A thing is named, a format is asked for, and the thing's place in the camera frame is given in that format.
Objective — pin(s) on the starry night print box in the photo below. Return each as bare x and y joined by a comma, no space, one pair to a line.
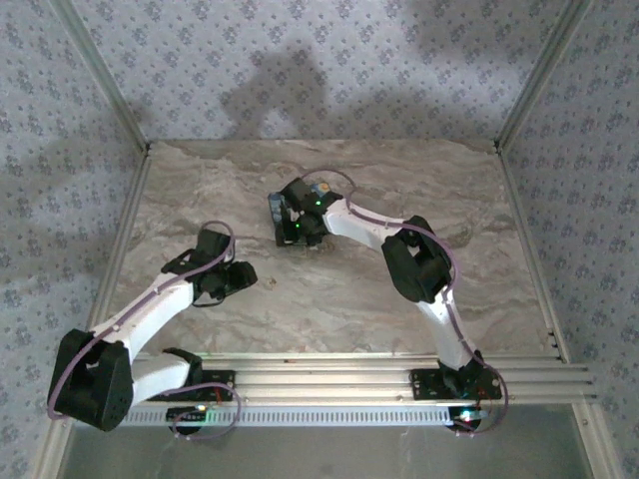
273,207

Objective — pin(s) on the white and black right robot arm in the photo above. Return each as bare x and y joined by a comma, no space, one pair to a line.
359,224

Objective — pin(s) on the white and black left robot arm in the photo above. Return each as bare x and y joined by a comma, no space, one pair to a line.
150,312

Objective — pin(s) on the controller board with green light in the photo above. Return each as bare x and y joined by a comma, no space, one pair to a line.
466,418
187,418

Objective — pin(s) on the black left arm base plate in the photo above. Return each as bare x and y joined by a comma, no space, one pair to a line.
219,380

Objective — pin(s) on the aluminium table side rail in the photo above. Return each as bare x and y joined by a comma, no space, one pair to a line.
125,224
529,249

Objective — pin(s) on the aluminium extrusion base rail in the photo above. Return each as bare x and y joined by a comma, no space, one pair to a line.
324,379

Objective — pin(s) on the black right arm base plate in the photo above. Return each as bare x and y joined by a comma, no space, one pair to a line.
424,384

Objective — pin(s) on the aluminium frame post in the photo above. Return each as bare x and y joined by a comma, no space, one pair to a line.
105,75
541,75

